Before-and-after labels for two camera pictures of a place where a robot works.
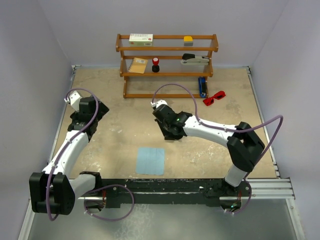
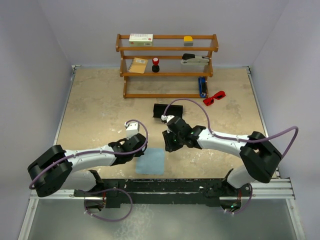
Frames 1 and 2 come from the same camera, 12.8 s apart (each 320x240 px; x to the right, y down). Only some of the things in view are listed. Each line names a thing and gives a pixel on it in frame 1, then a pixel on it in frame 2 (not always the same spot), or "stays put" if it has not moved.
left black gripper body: [102, 111] -> [135, 155]
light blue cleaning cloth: [150, 161] stays put
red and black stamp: [155, 67] stays put
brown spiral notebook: [137, 65] stays put
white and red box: [139, 40] stays put
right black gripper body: [164, 127] -> [174, 142]
